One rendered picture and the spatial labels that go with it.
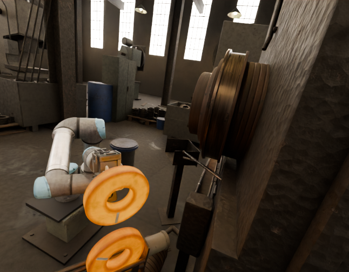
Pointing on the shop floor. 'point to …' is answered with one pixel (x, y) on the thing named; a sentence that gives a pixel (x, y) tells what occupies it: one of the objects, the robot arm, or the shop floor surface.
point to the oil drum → (100, 101)
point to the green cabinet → (120, 85)
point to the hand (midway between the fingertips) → (119, 189)
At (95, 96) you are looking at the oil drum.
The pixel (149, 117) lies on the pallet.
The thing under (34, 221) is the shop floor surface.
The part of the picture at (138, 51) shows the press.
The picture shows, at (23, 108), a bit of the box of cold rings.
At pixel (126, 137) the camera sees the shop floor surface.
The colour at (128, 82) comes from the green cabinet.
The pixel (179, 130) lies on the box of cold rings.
